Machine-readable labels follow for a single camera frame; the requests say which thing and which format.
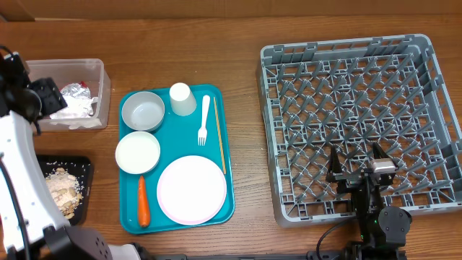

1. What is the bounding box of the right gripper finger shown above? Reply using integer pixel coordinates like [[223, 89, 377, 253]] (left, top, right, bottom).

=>
[[372, 142, 398, 170], [328, 145, 342, 174]]

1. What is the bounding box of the white napkin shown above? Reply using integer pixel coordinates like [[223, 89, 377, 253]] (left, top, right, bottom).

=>
[[51, 95, 102, 130]]

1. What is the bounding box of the foil wrapper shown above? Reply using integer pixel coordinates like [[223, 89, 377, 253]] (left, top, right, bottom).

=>
[[61, 82, 91, 99]]

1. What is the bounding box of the grey bowl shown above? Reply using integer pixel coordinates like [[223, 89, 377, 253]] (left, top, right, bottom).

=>
[[121, 91, 165, 131]]

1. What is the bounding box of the white bowl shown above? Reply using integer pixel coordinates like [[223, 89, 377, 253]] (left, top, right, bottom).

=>
[[115, 131, 161, 175]]

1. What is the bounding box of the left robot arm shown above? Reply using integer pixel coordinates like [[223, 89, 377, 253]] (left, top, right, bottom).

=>
[[1, 46, 144, 260]]

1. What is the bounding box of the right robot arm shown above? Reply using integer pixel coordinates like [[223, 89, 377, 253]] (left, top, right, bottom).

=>
[[326, 142, 412, 259]]

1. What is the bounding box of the grey dishwasher rack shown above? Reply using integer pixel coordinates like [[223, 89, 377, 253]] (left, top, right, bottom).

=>
[[257, 34, 461, 228]]

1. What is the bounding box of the black waste tray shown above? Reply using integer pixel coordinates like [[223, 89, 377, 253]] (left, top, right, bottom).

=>
[[37, 155, 94, 225]]

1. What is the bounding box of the clear plastic bin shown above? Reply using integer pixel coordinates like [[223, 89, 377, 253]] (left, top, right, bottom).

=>
[[27, 58, 111, 131]]

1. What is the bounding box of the rice and peanut pile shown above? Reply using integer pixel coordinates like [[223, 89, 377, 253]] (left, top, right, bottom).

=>
[[45, 168, 83, 220]]

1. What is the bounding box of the wooden chopstick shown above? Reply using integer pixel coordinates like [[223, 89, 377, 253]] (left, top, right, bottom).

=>
[[214, 97, 227, 175]]

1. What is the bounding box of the teal serving tray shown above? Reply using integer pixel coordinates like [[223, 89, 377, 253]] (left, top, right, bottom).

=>
[[119, 84, 235, 235]]

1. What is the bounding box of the white paper cup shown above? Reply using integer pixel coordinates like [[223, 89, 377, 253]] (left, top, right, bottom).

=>
[[169, 82, 196, 116]]

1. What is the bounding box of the white plastic fork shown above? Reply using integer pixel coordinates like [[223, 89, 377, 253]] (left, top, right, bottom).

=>
[[198, 95, 211, 146]]

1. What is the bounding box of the orange carrot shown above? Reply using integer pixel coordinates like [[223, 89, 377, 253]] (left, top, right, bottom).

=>
[[138, 175, 151, 228]]

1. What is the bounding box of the pink plate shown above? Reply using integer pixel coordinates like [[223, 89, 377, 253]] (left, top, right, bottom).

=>
[[157, 155, 227, 225]]

